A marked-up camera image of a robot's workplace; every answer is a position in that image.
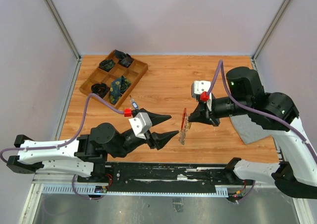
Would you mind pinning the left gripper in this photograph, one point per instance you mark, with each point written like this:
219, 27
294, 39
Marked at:
159, 140

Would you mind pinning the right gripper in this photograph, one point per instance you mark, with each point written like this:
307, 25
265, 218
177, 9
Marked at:
202, 114

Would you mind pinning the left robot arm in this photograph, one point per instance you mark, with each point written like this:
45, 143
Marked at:
86, 155

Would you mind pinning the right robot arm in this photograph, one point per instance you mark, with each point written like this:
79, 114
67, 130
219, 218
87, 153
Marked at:
296, 174

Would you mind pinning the key with blue tag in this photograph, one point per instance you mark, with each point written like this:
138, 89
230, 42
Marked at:
133, 103

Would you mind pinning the grey foam pad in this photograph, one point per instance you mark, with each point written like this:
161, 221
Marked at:
248, 131

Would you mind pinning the blue tie yellow flowers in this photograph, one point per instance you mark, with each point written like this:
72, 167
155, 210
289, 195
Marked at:
117, 88

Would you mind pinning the wooden compartment tray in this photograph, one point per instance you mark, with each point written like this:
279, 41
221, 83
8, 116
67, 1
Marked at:
133, 73

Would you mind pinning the dark tie orange flowers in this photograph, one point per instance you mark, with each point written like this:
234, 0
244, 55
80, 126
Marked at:
101, 89

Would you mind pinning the dark tie purple pattern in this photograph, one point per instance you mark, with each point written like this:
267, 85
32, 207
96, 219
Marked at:
126, 62

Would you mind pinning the green patterned rolled tie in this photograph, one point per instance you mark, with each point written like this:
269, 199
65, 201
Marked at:
106, 64

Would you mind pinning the dark folded tie back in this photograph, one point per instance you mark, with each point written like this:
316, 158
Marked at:
120, 55

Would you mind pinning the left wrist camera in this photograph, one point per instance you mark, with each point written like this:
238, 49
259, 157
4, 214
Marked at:
140, 124

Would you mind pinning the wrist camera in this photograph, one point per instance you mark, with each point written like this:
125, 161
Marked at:
199, 91
140, 124

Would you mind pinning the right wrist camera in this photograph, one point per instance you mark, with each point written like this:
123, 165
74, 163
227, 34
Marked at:
199, 91

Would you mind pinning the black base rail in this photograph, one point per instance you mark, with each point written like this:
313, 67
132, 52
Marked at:
163, 178

